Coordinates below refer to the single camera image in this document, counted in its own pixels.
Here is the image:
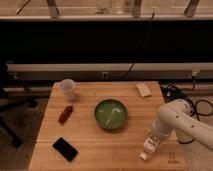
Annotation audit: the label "white plastic bottle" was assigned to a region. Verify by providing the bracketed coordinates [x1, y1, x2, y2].
[140, 137, 158, 161]

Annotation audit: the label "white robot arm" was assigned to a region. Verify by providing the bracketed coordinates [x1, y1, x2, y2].
[150, 99, 213, 150]

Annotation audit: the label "green ceramic bowl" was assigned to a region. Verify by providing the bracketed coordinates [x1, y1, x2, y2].
[94, 99, 128, 130]

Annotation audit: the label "small white sponge block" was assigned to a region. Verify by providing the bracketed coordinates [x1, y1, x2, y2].
[136, 83, 152, 98]

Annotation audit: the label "clear plastic cup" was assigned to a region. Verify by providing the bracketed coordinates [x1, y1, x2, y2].
[59, 79, 75, 100]

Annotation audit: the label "red-brown sausage-shaped object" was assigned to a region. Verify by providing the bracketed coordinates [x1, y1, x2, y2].
[58, 106, 73, 124]

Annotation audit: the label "black smartphone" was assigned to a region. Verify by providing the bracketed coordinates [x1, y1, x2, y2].
[53, 137, 78, 162]

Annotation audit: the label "black office chair base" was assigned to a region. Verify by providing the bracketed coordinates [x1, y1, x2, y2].
[0, 63, 38, 149]

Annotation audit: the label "black cables on floor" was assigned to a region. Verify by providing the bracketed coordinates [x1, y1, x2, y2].
[161, 75, 213, 145]

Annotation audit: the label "black hanging cable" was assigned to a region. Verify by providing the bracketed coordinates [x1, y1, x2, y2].
[120, 11, 156, 81]

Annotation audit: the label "white baseboard heater rail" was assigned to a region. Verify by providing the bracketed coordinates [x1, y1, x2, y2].
[8, 62, 213, 81]

